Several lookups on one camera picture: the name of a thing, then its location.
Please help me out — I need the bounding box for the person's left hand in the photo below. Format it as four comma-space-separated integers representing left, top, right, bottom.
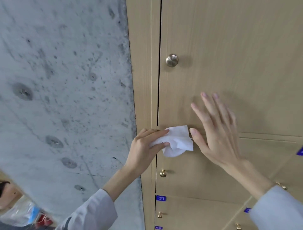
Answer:
125, 128, 171, 175

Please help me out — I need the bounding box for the person's right hand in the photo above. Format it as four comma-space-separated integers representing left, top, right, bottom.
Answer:
189, 92, 245, 170

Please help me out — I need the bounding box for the white wet wipe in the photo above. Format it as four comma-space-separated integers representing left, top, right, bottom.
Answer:
149, 125, 194, 158

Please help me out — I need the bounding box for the person's left forearm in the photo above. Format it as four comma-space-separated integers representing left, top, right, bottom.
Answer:
55, 165, 143, 230

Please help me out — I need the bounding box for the person's right forearm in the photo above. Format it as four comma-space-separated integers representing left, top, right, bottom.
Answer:
224, 158, 303, 230

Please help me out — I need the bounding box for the small wood locker door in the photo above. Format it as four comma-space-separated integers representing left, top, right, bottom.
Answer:
224, 197, 258, 230
155, 130, 299, 205
154, 195, 252, 230
269, 142, 303, 198

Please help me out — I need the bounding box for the large brass door knob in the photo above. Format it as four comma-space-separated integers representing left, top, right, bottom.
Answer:
166, 54, 179, 68

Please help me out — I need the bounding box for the large wood locker door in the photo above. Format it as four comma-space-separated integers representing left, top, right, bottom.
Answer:
157, 0, 303, 138

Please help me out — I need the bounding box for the light wood locker cabinet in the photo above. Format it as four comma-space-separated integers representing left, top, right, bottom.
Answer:
125, 0, 303, 230

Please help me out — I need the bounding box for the clear plastic bag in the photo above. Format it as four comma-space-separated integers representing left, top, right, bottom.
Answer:
0, 196, 56, 230

